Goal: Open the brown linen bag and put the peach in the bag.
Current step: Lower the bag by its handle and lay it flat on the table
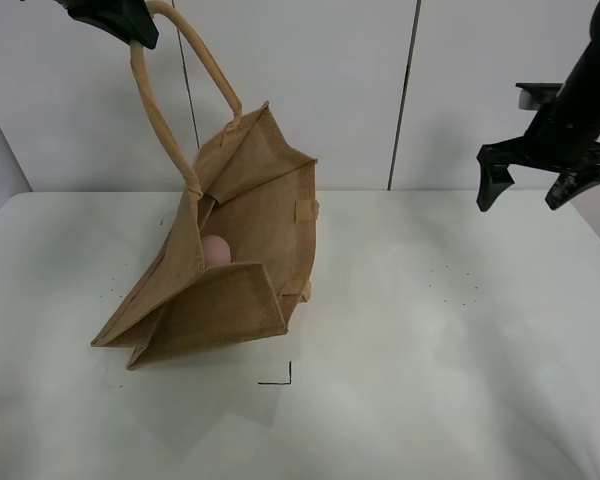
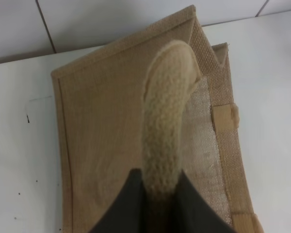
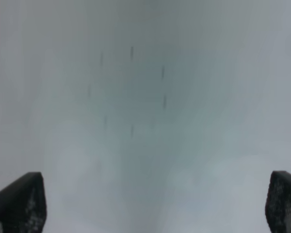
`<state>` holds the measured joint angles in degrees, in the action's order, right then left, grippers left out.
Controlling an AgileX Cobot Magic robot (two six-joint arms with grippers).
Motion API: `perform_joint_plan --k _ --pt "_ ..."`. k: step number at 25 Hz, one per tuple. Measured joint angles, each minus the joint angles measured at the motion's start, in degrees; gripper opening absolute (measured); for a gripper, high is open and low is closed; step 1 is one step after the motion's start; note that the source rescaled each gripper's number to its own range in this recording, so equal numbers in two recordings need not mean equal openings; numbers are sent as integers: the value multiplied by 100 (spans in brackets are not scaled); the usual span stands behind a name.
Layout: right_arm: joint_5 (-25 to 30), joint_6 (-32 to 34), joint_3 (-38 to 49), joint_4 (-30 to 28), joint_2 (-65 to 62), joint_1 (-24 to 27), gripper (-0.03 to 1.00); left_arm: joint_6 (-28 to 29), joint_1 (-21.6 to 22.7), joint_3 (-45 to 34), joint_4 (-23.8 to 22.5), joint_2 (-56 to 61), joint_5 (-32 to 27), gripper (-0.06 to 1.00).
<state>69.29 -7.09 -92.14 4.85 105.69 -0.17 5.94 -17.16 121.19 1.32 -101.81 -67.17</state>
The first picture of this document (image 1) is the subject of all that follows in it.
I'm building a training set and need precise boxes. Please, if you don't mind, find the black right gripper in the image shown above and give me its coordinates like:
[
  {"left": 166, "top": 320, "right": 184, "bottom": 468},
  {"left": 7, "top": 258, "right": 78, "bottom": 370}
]
[{"left": 477, "top": 83, "right": 600, "bottom": 212}]

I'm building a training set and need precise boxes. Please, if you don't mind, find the brown linen tote bag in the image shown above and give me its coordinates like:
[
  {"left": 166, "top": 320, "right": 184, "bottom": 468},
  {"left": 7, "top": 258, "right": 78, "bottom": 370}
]
[{"left": 93, "top": 1, "right": 319, "bottom": 370}]

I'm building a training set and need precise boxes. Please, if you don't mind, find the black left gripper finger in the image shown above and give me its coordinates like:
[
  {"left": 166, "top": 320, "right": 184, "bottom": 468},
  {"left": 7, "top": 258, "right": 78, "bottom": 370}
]
[{"left": 62, "top": 0, "right": 159, "bottom": 49}]

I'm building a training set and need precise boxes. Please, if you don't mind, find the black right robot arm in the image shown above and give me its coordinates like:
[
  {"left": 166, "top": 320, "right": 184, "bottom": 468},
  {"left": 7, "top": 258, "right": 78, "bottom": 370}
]
[{"left": 477, "top": 2, "right": 600, "bottom": 212}]

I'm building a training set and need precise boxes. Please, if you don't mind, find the pink peach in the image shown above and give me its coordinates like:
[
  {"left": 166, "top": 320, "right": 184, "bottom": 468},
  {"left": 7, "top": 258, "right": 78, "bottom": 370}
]
[{"left": 201, "top": 235, "right": 232, "bottom": 268}]

